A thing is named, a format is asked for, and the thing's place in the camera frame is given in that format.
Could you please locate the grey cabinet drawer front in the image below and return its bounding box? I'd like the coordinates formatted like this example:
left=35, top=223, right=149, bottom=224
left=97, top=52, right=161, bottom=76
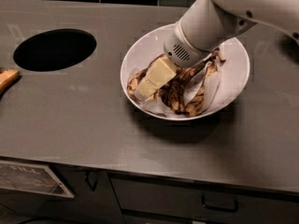
left=110, top=175, right=299, bottom=224

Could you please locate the white round bowl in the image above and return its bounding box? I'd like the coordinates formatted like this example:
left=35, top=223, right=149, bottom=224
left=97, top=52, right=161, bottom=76
left=120, top=24, right=250, bottom=121

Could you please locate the wooden object at left edge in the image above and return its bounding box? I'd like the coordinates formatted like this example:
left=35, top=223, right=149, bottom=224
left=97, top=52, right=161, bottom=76
left=0, top=69, right=21, bottom=94

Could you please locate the black drawer handle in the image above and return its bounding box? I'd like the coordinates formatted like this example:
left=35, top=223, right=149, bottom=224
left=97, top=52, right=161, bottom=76
left=201, top=195, right=239, bottom=213

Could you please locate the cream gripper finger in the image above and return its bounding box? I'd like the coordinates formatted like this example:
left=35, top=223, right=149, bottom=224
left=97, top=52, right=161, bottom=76
left=135, top=59, right=178, bottom=101

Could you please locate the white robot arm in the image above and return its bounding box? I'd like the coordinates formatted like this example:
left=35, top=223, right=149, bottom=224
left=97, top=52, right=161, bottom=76
left=135, top=0, right=299, bottom=101

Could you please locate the white paper liner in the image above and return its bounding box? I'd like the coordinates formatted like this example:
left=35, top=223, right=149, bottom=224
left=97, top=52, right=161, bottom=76
left=126, top=48, right=223, bottom=118

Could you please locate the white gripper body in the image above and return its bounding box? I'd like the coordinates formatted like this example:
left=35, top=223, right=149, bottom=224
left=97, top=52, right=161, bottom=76
left=164, top=21, right=209, bottom=68

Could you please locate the framed fill sign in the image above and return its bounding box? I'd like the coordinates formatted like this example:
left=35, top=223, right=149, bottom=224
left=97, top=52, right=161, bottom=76
left=0, top=161, right=75, bottom=198

